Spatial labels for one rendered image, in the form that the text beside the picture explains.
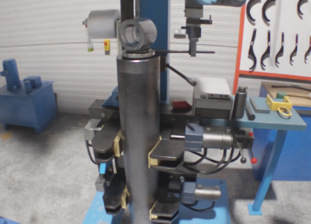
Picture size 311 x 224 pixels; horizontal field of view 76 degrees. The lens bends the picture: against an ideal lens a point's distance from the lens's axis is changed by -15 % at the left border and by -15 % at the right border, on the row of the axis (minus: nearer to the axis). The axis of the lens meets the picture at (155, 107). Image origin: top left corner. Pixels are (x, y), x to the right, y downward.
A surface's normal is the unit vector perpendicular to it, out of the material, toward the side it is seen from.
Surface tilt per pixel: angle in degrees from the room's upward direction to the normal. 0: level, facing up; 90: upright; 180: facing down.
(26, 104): 90
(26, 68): 90
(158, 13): 90
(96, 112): 90
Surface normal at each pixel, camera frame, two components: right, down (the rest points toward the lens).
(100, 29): -0.15, 0.60
